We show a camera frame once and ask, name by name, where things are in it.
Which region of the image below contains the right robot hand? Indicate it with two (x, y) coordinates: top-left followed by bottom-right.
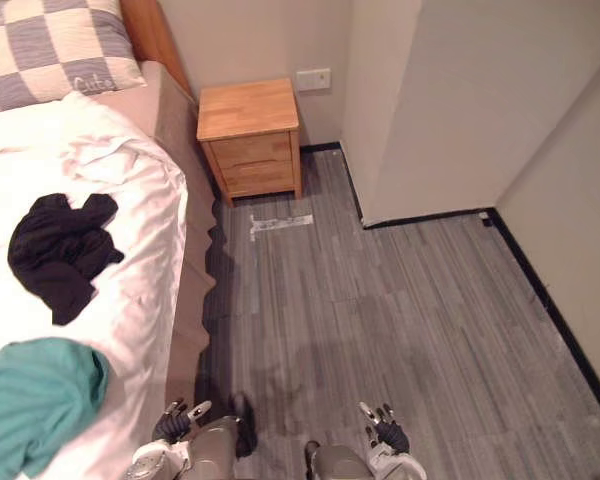
(358, 401), (411, 455)

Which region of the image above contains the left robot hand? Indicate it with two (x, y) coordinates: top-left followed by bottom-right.
(152, 398), (213, 444)

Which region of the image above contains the teal crumpled cloth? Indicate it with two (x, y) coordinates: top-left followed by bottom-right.
(0, 337), (111, 478)

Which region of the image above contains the black crumpled cloth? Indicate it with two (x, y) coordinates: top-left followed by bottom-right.
(7, 192), (126, 327)

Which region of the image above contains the beige bed base with skirt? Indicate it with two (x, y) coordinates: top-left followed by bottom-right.
(138, 60), (222, 401)

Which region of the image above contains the silver left robot leg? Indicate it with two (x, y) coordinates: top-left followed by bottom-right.
(182, 416), (241, 480)

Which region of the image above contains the silver robot leg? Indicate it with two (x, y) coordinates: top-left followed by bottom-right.
(182, 416), (241, 480)
(309, 444), (374, 480)

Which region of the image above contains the silver right robot leg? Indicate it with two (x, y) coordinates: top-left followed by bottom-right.
(309, 444), (374, 480)

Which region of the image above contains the dark left robot foot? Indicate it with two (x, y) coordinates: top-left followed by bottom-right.
(229, 393), (258, 459)

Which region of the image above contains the dark robot foot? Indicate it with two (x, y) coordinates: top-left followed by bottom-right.
(303, 439), (322, 476)
(229, 393), (258, 459)

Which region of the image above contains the dark right robot foot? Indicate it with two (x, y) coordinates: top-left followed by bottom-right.
(303, 439), (322, 476)

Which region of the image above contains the white duvet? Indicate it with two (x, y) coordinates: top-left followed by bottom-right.
(0, 90), (189, 480)

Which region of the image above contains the wooden nightstand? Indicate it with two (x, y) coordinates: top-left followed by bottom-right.
(196, 77), (304, 208)

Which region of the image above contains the wooden headboard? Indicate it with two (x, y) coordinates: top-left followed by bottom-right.
(119, 0), (197, 104)

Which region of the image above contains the checkered grey white pillow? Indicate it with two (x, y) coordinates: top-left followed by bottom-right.
(0, 0), (148, 116)

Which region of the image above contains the white wall socket plate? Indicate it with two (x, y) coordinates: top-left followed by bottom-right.
(295, 68), (333, 93)

